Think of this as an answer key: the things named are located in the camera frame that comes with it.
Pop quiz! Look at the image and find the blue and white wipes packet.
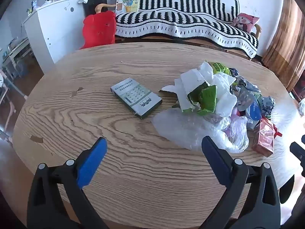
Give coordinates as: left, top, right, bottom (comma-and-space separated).
245, 95, 264, 131

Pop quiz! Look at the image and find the white plastic bag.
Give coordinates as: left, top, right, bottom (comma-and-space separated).
298, 98, 305, 118

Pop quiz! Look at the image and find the white tissue paper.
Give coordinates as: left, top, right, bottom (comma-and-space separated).
199, 61, 237, 118

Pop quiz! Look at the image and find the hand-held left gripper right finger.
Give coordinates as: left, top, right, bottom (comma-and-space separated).
200, 135, 282, 229

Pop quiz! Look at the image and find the black white striped sofa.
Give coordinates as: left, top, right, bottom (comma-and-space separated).
115, 0, 259, 56

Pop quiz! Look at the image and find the crumpled blue-white wrapper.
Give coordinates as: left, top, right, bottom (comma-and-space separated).
230, 68, 261, 94

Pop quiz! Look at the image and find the white shelf rack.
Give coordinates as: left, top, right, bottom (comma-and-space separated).
2, 37, 32, 77

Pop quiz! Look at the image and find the green and white cardboard box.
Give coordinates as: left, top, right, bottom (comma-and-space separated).
110, 77, 163, 120

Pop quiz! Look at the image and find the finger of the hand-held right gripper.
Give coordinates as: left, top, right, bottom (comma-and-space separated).
289, 141, 305, 170

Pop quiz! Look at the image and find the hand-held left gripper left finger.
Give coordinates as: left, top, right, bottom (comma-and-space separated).
27, 137, 110, 229

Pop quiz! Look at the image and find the red cardboard box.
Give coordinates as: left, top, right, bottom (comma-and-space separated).
251, 117, 283, 158

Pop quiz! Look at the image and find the black box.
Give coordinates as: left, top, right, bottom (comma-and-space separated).
83, 0, 108, 20

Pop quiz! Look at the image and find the brown curtain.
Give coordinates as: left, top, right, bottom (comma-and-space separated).
262, 0, 305, 91

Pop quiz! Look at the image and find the pink cartoon cushion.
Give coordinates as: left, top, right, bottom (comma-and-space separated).
232, 13, 260, 33

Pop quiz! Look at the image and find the red plastic chair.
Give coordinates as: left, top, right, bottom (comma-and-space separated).
80, 11, 117, 50

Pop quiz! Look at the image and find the clear plastic bag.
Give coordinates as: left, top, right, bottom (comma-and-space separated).
152, 108, 229, 151
214, 116, 249, 153

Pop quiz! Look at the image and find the dark wooden cabinet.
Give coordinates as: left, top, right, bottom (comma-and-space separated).
292, 70, 305, 101

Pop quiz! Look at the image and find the yellow-green label packet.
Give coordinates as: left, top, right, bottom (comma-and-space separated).
207, 62, 231, 75

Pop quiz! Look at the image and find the white cabinet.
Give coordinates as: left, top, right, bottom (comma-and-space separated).
23, 0, 87, 65

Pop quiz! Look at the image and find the colourful picture book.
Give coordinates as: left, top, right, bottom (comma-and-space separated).
115, 0, 140, 15

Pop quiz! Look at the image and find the torn green snack packet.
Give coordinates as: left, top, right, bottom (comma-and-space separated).
159, 69, 218, 116

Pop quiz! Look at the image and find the grey printed packet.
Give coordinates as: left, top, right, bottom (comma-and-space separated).
236, 86, 256, 112

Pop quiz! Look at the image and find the crumpled silver wrapper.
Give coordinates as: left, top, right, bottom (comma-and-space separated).
261, 96, 276, 119

